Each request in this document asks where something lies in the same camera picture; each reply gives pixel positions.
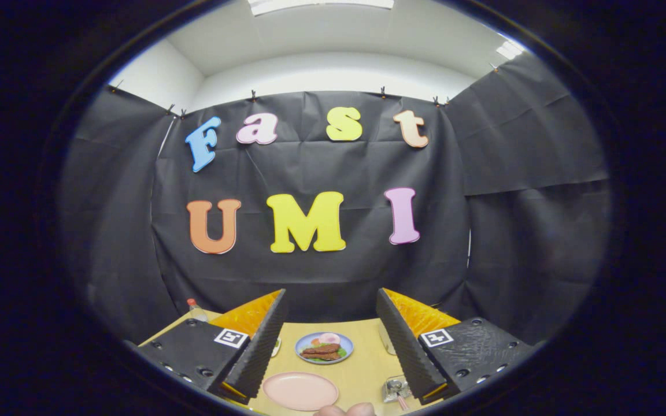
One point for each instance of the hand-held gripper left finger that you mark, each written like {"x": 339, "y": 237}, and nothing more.
{"x": 261, "y": 341}

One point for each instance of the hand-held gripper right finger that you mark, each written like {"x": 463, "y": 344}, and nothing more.
{"x": 402, "y": 341}

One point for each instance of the cream white toaster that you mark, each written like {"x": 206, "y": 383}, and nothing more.
{"x": 387, "y": 344}

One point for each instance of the white divided grain dish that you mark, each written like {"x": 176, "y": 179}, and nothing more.
{"x": 276, "y": 348}

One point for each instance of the blue food plate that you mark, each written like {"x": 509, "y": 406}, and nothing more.
{"x": 349, "y": 346}

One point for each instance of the green lettuce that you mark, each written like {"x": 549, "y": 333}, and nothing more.
{"x": 343, "y": 351}

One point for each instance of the brown meat strip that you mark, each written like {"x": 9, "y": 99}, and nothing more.
{"x": 320, "y": 355}
{"x": 322, "y": 348}

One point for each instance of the pink plate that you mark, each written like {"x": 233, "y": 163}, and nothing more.
{"x": 301, "y": 392}

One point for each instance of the pink ham slice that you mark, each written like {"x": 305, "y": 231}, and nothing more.
{"x": 329, "y": 338}

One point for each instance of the clear plastic water bottle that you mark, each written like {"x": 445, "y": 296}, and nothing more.
{"x": 196, "y": 312}

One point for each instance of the small ceiling light panel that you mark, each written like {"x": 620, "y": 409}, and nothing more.
{"x": 509, "y": 50}

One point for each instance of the long ceiling light panel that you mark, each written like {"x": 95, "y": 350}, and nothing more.
{"x": 321, "y": 4}

